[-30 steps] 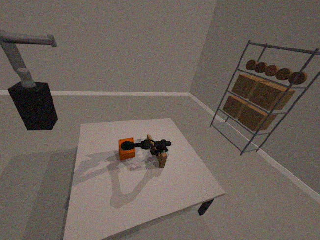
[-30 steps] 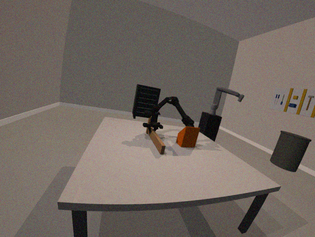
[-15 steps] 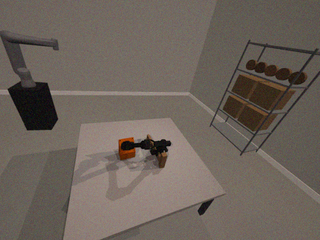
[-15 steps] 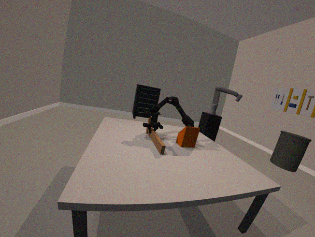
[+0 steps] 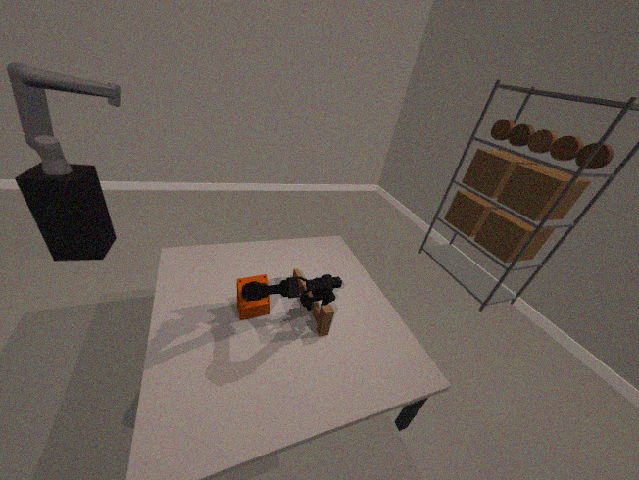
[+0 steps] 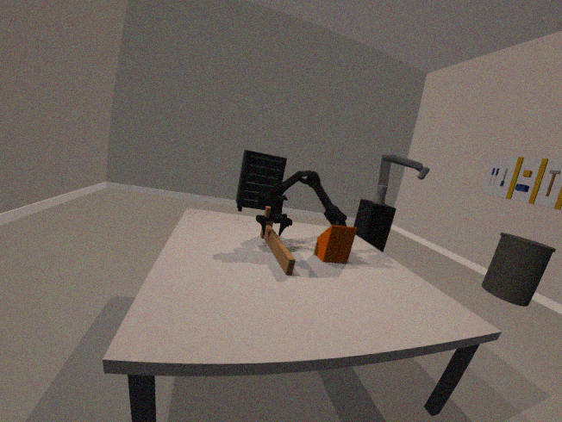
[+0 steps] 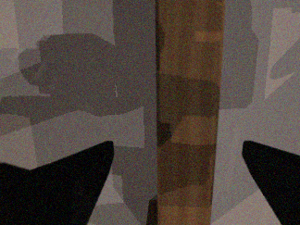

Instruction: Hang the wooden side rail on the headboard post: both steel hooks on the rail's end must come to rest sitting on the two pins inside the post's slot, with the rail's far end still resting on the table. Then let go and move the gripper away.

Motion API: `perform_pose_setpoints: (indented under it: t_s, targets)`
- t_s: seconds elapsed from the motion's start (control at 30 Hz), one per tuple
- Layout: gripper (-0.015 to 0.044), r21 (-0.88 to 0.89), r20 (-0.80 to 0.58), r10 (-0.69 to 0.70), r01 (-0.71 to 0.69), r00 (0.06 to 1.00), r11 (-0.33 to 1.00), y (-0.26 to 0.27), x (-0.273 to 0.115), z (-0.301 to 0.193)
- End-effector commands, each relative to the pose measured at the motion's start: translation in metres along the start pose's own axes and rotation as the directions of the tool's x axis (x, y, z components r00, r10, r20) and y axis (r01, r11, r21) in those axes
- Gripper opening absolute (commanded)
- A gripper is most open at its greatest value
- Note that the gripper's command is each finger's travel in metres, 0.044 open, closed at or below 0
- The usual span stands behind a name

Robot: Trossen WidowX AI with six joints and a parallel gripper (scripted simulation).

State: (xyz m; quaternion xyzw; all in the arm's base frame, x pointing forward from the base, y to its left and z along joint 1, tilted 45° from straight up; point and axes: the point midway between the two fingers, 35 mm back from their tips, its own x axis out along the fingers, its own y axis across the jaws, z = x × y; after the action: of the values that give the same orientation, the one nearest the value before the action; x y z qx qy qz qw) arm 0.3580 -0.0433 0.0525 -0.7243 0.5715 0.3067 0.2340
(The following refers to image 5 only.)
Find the brown wooden post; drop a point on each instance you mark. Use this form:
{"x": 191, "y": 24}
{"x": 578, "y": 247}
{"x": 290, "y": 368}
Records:
{"x": 325, "y": 318}

